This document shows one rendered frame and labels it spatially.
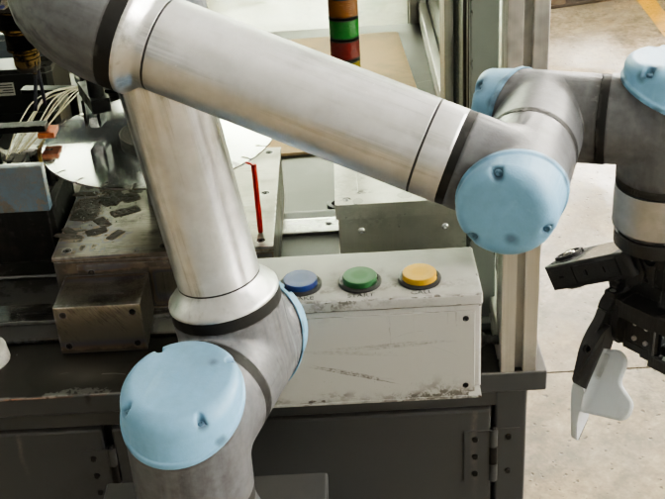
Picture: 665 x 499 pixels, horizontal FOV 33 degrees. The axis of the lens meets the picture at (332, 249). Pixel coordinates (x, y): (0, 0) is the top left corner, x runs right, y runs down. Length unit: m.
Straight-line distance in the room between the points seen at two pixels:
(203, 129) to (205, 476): 0.32
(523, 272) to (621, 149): 0.45
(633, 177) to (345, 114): 0.26
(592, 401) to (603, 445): 1.46
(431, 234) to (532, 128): 0.68
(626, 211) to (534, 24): 0.32
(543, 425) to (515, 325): 1.16
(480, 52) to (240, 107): 0.54
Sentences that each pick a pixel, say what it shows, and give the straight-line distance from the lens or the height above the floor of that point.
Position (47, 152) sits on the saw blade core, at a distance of 1.61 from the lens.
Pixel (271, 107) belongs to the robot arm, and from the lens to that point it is 0.83.
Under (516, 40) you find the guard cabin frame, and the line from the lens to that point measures 1.22.
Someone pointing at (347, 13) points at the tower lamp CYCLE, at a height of 1.07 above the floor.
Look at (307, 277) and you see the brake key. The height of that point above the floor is 0.91.
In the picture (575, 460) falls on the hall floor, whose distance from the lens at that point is 2.45.
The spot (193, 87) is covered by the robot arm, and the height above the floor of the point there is 1.28.
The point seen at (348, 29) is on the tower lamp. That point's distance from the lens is 1.67.
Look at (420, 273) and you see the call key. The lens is 1.31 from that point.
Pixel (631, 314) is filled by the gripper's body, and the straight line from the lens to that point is 1.01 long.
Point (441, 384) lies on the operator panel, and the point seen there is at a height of 0.77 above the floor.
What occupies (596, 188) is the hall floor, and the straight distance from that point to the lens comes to 3.51.
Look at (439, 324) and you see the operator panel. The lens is 1.31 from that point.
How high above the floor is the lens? 1.59
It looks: 30 degrees down
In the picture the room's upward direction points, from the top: 4 degrees counter-clockwise
